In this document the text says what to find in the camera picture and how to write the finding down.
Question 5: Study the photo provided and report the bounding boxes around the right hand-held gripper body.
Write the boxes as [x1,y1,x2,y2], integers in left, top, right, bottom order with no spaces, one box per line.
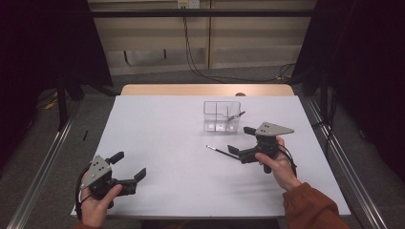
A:
[238,121,295,175]

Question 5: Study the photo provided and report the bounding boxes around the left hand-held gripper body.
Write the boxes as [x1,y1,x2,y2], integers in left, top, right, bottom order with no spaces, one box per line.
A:
[79,155,139,201]

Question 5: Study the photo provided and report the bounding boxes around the thin black makeup brush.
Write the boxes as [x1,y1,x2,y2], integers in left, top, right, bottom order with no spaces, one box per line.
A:
[205,144,241,159]

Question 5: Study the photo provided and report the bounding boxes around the thick black makeup brush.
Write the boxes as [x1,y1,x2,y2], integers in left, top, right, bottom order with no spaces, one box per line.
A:
[226,111,246,122]

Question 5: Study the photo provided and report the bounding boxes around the clear plastic organizer box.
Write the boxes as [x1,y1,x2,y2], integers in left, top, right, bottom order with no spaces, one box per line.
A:
[202,100,242,134]

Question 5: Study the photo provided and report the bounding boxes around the person's left hand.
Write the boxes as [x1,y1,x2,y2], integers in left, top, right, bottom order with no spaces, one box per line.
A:
[78,173,123,228]

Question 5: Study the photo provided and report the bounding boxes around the person's right hand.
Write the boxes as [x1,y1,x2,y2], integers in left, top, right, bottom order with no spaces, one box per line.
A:
[254,135,302,192]

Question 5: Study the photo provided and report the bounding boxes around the white table mat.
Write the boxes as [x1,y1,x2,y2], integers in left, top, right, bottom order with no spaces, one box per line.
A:
[70,94,352,220]

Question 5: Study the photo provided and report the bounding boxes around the black metal stand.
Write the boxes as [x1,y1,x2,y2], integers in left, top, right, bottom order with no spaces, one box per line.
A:
[55,74,70,132]
[319,70,339,154]

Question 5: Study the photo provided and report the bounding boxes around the wooden table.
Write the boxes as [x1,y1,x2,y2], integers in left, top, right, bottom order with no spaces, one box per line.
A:
[119,83,295,97]

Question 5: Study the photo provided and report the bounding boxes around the dark curtain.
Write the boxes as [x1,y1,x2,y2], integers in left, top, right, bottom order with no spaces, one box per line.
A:
[0,0,113,166]
[291,0,405,184]

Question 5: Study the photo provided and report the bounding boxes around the black metal crossbar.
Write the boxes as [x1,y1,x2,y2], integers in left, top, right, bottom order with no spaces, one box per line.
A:
[90,9,314,18]

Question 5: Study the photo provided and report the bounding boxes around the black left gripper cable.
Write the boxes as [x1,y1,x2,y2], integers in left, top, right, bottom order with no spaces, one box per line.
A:
[75,165,94,221]

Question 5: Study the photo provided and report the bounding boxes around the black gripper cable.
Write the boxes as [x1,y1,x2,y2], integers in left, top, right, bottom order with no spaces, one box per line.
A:
[75,165,94,221]
[278,144,299,179]

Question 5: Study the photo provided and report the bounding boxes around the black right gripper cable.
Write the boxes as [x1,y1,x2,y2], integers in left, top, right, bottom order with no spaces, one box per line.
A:
[278,144,299,179]

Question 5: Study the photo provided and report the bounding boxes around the aluminium floor rail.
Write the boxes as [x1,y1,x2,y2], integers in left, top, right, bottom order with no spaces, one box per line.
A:
[305,96,389,229]
[6,101,82,229]

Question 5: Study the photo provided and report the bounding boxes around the black wall cable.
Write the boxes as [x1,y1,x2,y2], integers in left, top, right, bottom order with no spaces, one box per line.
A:
[181,6,297,84]

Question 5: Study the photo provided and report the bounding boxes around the white wall outlet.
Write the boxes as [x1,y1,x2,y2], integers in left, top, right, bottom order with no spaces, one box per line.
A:
[177,0,201,10]

